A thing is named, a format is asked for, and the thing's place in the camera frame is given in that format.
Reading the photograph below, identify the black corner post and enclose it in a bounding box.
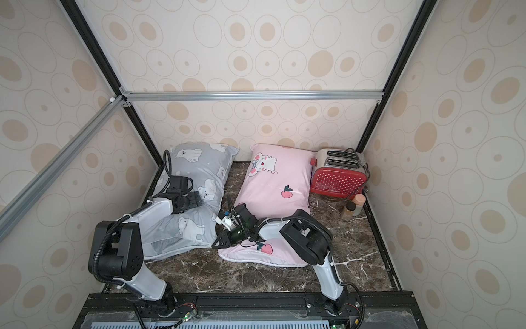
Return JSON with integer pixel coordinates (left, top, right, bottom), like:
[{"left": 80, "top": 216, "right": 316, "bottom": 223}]
[
  {"left": 356, "top": 0, "right": 438, "bottom": 153},
  {"left": 60, "top": 0, "right": 163, "bottom": 167}
]

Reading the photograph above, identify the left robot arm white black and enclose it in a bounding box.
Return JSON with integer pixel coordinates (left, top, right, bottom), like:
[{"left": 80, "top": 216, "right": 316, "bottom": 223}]
[{"left": 88, "top": 175, "right": 201, "bottom": 317}]

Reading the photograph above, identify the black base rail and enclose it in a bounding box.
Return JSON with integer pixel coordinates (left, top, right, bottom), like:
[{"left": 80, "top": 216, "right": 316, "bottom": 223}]
[{"left": 73, "top": 291, "right": 427, "bottom": 328}]

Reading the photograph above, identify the right black corner post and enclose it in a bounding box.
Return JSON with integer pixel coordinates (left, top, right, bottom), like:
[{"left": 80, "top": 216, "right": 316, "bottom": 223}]
[{"left": 356, "top": 0, "right": 438, "bottom": 153}]

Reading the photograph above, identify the pink peach print pillow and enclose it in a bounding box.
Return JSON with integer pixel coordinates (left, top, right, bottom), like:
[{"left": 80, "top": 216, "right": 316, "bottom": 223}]
[{"left": 218, "top": 144, "right": 315, "bottom": 267}]

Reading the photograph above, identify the bottle with pink cap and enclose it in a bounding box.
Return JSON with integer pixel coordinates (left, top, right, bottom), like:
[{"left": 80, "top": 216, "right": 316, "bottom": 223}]
[{"left": 353, "top": 193, "right": 367, "bottom": 216}]

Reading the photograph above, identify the left slanted aluminium frame bar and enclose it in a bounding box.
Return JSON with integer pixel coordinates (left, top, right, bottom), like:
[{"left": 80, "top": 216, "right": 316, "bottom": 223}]
[{"left": 1, "top": 95, "right": 124, "bottom": 240}]

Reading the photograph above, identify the left black corner post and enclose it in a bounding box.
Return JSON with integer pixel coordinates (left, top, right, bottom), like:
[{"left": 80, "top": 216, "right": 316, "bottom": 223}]
[{"left": 60, "top": 0, "right": 163, "bottom": 167}]

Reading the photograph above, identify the horizontal aluminium frame bar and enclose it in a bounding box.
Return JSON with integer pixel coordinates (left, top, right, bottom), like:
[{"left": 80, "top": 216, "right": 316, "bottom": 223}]
[{"left": 119, "top": 89, "right": 384, "bottom": 101}]

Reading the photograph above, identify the bottle with dark cap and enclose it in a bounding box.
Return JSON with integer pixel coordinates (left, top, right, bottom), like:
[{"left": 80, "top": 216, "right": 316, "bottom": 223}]
[{"left": 341, "top": 201, "right": 356, "bottom": 221}]

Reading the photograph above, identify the red and cream toaster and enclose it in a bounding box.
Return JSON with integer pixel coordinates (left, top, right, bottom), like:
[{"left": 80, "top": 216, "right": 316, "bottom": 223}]
[{"left": 310, "top": 148, "right": 371, "bottom": 199}]

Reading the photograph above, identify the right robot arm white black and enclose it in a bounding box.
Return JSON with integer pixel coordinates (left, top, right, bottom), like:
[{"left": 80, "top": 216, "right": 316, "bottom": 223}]
[{"left": 212, "top": 203, "right": 349, "bottom": 315}]

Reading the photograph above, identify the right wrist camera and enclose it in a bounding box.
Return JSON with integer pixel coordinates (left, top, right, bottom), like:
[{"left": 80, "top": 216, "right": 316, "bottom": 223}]
[{"left": 215, "top": 212, "right": 236, "bottom": 231}]

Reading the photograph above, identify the grey bear print pillow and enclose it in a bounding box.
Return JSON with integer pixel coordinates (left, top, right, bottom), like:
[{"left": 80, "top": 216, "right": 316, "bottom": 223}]
[{"left": 141, "top": 143, "right": 239, "bottom": 260}]

